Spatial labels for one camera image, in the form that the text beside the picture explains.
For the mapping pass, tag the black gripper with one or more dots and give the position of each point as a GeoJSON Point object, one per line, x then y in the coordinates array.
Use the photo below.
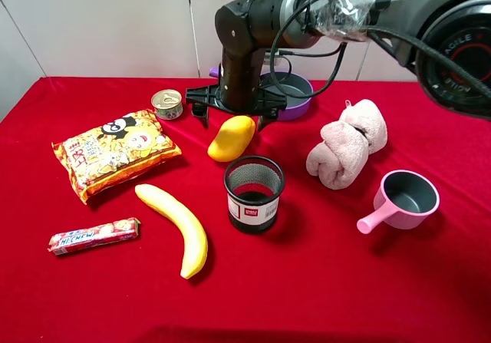
{"type": "Point", "coordinates": [246, 30]}

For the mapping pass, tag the yellow mango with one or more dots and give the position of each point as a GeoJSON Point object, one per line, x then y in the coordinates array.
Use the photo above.
{"type": "Point", "coordinates": [232, 139]}

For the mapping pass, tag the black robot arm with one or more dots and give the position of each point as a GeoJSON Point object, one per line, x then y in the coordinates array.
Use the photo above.
{"type": "Point", "coordinates": [444, 43]}

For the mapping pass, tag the small tin can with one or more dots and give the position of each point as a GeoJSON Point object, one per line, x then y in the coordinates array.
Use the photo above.
{"type": "Point", "coordinates": [167, 104]}

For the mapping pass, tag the purple frying pan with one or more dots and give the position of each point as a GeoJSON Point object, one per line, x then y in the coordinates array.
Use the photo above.
{"type": "Point", "coordinates": [295, 97]}

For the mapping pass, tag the black mesh pen holder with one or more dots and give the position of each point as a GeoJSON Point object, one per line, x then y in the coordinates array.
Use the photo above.
{"type": "Point", "coordinates": [253, 185]}

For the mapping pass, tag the rolled pink towel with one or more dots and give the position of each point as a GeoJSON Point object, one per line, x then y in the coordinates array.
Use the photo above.
{"type": "Point", "coordinates": [346, 144]}

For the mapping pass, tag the yellow banana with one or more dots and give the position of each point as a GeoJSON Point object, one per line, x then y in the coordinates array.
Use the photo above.
{"type": "Point", "coordinates": [194, 236]}

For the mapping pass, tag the prawn cracker snack bag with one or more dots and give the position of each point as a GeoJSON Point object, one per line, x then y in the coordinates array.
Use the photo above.
{"type": "Point", "coordinates": [114, 152]}

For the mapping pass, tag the pink saucepan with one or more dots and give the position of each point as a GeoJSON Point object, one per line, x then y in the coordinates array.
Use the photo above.
{"type": "Point", "coordinates": [403, 200]}

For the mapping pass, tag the Hi-Chew candy pack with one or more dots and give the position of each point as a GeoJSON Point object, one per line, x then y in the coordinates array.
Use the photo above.
{"type": "Point", "coordinates": [77, 240]}

